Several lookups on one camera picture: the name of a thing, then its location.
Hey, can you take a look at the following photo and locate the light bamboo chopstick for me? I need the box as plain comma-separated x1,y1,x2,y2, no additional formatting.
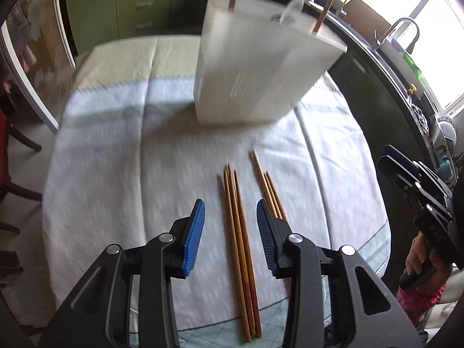
266,172,288,222
264,172,282,218
252,149,274,216

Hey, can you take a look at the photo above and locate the reddish brown chopstick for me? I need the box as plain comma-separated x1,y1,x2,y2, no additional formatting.
226,164,255,342
233,171,262,338

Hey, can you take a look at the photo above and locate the dark brown chopstick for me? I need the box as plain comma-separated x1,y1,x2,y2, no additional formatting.
222,168,253,342

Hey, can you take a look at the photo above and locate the steel kitchen faucet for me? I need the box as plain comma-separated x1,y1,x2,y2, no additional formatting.
373,17,421,54

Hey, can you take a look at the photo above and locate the right hand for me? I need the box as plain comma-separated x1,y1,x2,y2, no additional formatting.
405,231,454,296

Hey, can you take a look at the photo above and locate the dish rack with dishes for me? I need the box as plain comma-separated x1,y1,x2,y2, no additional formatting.
431,115,457,182

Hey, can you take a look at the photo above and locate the patterned tablecloth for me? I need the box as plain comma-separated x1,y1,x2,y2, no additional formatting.
42,36,391,347

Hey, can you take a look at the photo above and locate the white plastic utensil holder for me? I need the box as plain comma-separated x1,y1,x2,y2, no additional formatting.
193,0,347,126

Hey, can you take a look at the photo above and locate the red chair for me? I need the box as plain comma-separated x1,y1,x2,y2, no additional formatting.
0,79,44,291

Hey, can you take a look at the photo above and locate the wooden cutting board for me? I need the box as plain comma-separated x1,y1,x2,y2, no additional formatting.
344,0,391,46

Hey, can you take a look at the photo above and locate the sliding glass door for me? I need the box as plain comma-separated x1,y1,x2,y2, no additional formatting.
1,0,75,133

